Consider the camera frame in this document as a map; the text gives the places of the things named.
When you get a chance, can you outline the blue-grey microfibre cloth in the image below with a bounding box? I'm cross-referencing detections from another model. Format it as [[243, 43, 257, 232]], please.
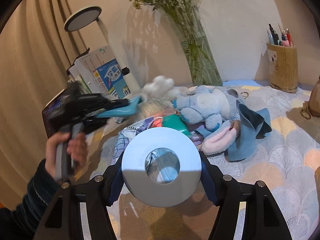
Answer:
[[201, 102, 272, 162]]

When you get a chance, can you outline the teal slime plastic bag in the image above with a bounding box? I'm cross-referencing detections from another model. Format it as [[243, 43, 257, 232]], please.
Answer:
[[162, 114, 191, 137]]

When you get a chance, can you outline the blue plush koala toy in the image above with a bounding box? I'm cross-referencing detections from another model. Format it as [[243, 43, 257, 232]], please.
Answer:
[[173, 86, 248, 155]]

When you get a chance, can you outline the dark left sleeve forearm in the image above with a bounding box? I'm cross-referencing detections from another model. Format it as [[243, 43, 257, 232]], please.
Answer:
[[1, 159, 59, 239]]

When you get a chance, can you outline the person's left hand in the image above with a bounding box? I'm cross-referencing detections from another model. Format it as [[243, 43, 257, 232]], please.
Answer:
[[44, 132, 89, 180]]

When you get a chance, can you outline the tablet screen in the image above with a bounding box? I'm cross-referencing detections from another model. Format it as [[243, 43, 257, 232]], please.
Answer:
[[42, 87, 72, 138]]

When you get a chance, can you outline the stack of workbooks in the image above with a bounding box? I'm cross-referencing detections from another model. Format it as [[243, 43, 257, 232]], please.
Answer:
[[67, 46, 131, 100]]

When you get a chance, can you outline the purple printed packet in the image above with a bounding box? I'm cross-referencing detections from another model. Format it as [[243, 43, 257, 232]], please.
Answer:
[[111, 116, 163, 165]]

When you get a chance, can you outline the white fluffy plush toy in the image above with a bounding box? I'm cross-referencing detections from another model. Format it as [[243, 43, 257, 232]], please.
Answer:
[[142, 75, 180, 101]]

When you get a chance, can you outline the white desk lamp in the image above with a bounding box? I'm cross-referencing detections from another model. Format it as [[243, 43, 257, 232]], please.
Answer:
[[63, 6, 142, 94]]

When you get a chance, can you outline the small brown leather bag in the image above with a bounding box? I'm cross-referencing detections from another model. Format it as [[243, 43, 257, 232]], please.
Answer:
[[300, 80, 320, 120]]

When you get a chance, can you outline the glass vase with flowers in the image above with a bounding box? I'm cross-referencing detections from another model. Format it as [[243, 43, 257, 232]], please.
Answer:
[[128, 0, 222, 86]]

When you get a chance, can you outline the burlap pen holder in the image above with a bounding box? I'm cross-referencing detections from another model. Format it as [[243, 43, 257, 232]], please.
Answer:
[[266, 43, 298, 93]]

